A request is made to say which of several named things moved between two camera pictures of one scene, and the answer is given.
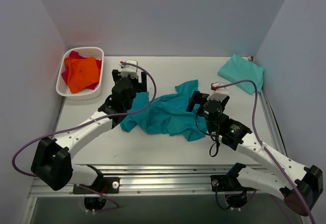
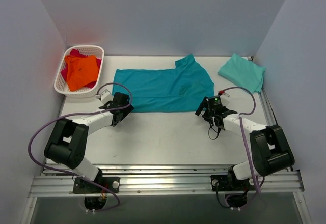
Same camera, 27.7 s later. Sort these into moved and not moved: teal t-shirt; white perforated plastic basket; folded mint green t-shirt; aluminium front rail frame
Moved: teal t-shirt
Not moved: white perforated plastic basket; aluminium front rail frame; folded mint green t-shirt
